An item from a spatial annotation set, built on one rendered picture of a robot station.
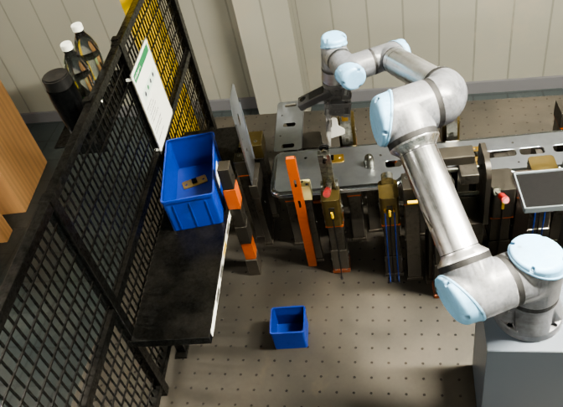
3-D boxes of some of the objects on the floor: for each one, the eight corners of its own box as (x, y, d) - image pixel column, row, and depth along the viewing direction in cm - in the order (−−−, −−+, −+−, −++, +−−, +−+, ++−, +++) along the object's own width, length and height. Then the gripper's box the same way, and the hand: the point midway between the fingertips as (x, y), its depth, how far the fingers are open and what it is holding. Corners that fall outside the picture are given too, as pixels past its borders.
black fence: (260, 229, 333) (178, -58, 227) (213, 703, 193) (-61, 532, 86) (235, 232, 335) (142, -52, 229) (169, 701, 195) (-150, 532, 89)
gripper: (351, 99, 182) (350, 151, 196) (349, 62, 196) (348, 113, 210) (322, 100, 183) (322, 151, 197) (322, 63, 197) (323, 113, 211)
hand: (327, 132), depth 204 cm, fingers open, 14 cm apart
